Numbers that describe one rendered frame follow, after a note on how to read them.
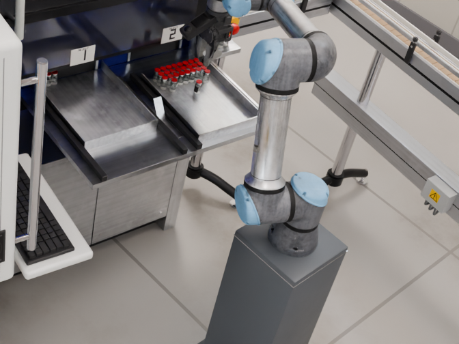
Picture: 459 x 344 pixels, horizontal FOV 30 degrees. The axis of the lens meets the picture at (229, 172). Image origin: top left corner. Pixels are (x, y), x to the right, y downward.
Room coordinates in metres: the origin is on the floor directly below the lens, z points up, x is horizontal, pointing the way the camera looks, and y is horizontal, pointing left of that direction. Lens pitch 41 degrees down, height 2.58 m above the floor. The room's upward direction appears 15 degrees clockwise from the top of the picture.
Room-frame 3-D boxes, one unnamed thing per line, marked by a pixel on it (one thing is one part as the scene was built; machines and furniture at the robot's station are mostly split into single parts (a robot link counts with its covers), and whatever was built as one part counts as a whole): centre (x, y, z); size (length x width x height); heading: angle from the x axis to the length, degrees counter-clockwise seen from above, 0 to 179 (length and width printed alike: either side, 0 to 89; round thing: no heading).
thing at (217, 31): (2.34, 0.16, 1.15); 0.09 x 0.08 x 0.12; 136
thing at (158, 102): (2.12, 0.23, 0.91); 0.14 x 0.03 x 0.06; 47
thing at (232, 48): (2.66, 0.17, 0.87); 0.14 x 0.13 x 0.02; 46
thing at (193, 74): (2.35, 0.23, 0.90); 0.18 x 0.02 x 0.05; 136
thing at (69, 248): (1.67, 0.54, 0.82); 0.40 x 0.14 x 0.02; 43
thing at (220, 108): (2.27, 0.15, 0.90); 0.34 x 0.26 x 0.04; 46
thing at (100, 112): (2.11, 0.47, 0.90); 0.34 x 0.26 x 0.04; 46
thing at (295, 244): (1.85, -0.23, 0.84); 0.15 x 0.15 x 0.10
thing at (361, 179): (3.00, -0.47, 0.07); 0.50 x 0.08 x 0.14; 136
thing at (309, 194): (1.85, -0.23, 0.96); 0.13 x 0.12 x 0.14; 117
